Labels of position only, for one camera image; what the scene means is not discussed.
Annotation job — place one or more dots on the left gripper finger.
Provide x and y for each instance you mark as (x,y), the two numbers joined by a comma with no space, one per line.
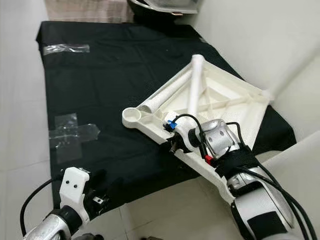
(111,192)
(96,175)

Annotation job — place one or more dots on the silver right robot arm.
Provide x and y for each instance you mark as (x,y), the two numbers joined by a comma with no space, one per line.
(220,137)

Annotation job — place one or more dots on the black left robot foot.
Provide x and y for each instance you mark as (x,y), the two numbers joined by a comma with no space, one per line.
(92,236)

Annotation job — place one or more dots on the black robot foot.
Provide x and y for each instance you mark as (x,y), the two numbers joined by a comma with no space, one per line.
(152,238)
(92,236)

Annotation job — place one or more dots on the crossed clear tape strips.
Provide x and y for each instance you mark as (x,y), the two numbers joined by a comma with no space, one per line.
(72,137)

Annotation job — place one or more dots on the black right robot foot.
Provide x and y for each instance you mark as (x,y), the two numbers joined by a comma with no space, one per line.
(152,238)

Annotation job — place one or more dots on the white plastic table top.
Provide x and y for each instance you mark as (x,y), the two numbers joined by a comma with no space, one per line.
(235,95)

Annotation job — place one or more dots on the black table cloth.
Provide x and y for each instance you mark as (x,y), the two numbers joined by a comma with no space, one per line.
(105,90)

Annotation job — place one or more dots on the long clear tape strip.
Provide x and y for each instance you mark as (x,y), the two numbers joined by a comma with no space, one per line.
(66,49)

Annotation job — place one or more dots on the black wok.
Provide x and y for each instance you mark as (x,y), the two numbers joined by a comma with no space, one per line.
(150,17)

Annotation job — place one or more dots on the beige bench cover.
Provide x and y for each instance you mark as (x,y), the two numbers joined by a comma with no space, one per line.
(87,11)

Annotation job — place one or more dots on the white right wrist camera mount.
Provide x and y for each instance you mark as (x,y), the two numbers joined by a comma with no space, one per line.
(185,135)

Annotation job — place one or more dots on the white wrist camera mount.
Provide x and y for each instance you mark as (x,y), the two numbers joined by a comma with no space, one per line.
(72,190)
(185,135)

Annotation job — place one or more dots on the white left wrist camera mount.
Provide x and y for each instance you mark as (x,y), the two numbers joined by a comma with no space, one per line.
(72,190)

